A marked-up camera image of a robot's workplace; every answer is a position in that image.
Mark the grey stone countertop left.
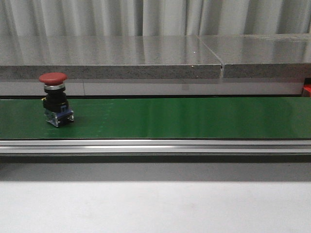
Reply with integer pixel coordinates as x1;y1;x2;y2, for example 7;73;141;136
0;35;221;80

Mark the red plastic bin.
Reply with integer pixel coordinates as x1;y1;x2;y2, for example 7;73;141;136
302;84;311;97

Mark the grey stone countertop right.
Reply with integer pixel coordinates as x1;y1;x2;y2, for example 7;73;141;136
199;34;311;82

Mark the red mushroom push button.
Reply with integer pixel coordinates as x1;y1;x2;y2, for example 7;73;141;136
39;72;74;127

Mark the aluminium conveyor frame rail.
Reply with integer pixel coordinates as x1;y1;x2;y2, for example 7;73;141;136
0;139;311;155

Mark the grey curtain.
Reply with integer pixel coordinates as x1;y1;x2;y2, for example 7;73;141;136
0;0;311;36

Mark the grey stone countertop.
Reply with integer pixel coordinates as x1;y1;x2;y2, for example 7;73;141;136
0;35;221;80
199;34;311;82

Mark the green conveyor belt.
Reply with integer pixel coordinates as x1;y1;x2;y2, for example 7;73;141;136
0;97;311;140

